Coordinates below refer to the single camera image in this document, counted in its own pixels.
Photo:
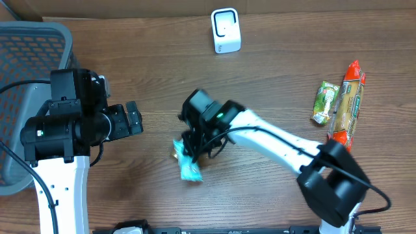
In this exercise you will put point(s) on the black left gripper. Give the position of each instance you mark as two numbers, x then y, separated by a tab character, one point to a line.
127	120

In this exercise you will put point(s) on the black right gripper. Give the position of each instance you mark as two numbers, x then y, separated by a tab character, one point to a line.
194	140

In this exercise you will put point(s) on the white tube gold cap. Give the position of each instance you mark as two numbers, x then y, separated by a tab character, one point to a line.
203	161

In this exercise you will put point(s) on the teal snack packet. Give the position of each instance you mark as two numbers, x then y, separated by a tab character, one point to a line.
189	171

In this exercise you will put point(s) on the green tea packet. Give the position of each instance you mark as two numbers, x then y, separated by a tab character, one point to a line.
324	100

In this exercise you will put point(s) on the orange spaghetti packet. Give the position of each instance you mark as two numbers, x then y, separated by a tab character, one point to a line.
346	112

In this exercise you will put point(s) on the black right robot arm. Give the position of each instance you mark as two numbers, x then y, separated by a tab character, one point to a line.
331	181

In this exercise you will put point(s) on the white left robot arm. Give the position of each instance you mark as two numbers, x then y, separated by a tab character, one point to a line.
58	141

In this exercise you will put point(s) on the white barcode scanner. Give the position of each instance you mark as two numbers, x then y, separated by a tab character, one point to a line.
226	30

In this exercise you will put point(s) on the grey plastic mesh basket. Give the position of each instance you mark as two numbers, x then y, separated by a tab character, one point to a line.
29	52

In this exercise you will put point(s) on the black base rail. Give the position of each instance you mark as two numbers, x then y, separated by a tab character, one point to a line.
142	226

